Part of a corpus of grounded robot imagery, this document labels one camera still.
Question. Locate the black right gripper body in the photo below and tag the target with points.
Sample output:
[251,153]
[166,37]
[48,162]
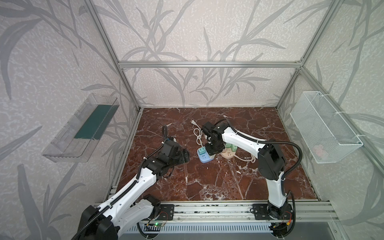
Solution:
[213,144]

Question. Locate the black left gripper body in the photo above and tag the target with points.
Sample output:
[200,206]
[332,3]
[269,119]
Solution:
[182,155]

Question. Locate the light green cube adapter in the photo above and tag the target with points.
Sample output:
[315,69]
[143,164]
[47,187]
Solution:
[234,148]

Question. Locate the teal cube adapter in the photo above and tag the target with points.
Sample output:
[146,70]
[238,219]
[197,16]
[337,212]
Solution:
[202,151]

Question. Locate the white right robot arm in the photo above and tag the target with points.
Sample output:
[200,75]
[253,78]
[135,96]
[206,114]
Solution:
[271,159]

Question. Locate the white plug of blue strip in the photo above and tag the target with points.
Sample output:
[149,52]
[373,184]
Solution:
[193,122]

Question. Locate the pink round power strip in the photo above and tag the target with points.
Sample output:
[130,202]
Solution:
[228,154]

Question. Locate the blue square power strip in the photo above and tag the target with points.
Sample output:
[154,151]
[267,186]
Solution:
[205,158]

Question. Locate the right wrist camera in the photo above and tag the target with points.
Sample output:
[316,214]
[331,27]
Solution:
[207,128]

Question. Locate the clear plastic wall tray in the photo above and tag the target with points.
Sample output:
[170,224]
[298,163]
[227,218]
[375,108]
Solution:
[78,139]

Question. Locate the white wire mesh basket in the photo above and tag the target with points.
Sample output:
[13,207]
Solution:
[326,133]

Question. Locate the aluminium front rail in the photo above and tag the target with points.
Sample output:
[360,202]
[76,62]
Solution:
[241,212]

